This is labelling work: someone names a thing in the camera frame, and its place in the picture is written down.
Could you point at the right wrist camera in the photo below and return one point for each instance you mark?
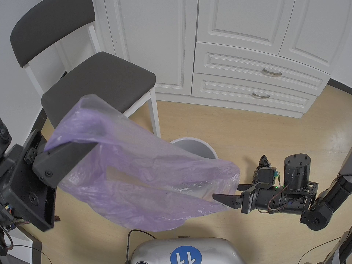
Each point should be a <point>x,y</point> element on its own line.
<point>265,175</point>

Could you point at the black plastic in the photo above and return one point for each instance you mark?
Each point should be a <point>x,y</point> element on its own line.
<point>264,161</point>

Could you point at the purple plastic bag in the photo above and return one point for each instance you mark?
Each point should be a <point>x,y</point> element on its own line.
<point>137,175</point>

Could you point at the grey white chair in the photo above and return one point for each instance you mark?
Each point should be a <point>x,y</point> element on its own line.
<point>104,87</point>

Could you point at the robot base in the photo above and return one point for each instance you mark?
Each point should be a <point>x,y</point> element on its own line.
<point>187,252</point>

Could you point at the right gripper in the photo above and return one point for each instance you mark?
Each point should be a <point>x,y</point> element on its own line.
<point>264,199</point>

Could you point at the white trash bin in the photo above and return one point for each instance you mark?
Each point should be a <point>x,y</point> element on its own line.
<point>196,147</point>

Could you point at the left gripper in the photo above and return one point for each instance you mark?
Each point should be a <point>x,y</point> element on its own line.
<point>22,191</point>

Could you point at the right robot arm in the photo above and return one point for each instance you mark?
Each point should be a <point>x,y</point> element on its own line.
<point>297,172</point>

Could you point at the white wardrobe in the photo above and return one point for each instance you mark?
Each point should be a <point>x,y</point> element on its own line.
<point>247,15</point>

